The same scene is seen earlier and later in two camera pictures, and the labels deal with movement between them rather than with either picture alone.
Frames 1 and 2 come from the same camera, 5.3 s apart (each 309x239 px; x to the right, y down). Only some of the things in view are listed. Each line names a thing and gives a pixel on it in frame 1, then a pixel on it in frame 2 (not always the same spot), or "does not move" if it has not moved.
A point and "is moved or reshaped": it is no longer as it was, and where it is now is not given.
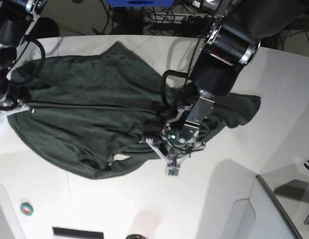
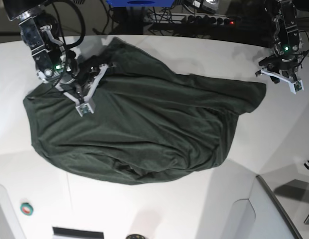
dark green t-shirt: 84,109 is moved or reshaped
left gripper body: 6,106 to 83,71
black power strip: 183,18 does not move
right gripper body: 178,139 to 287,65
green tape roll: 26,209 does not move
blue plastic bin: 140,3 does not move
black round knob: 135,236 does not move
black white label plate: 77,233 does not move
